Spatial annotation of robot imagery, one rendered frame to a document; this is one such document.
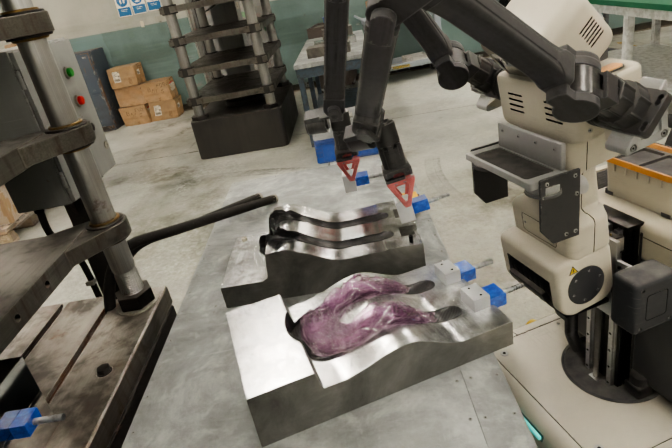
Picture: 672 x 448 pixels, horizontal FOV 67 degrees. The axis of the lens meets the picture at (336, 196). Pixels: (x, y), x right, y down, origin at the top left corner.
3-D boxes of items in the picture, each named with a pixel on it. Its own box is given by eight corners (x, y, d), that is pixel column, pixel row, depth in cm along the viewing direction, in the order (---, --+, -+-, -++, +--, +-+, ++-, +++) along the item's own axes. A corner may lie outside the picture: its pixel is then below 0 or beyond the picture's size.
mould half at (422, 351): (444, 279, 120) (440, 239, 115) (513, 344, 97) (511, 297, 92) (239, 354, 108) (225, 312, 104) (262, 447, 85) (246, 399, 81)
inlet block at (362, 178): (387, 178, 154) (384, 161, 152) (389, 184, 149) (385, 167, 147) (345, 187, 155) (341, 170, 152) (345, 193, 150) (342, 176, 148)
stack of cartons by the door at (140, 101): (186, 111, 759) (169, 55, 726) (180, 117, 730) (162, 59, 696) (132, 121, 767) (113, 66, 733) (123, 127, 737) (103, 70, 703)
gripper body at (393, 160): (386, 182, 116) (376, 152, 114) (382, 172, 126) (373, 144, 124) (413, 173, 116) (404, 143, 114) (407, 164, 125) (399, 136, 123)
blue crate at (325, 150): (382, 139, 477) (378, 117, 468) (385, 153, 439) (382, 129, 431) (318, 149, 482) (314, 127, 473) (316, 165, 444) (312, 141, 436)
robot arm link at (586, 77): (624, 107, 87) (623, 81, 89) (586, 83, 83) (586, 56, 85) (576, 125, 95) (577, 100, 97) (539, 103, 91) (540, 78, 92)
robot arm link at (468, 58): (485, 71, 125) (481, 57, 128) (454, 53, 121) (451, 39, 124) (459, 95, 131) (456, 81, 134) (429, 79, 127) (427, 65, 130)
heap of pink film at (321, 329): (403, 281, 112) (399, 251, 109) (444, 326, 96) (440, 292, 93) (292, 321, 106) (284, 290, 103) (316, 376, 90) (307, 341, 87)
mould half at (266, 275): (409, 226, 146) (403, 183, 141) (427, 274, 123) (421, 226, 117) (241, 255, 149) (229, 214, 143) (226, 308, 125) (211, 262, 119)
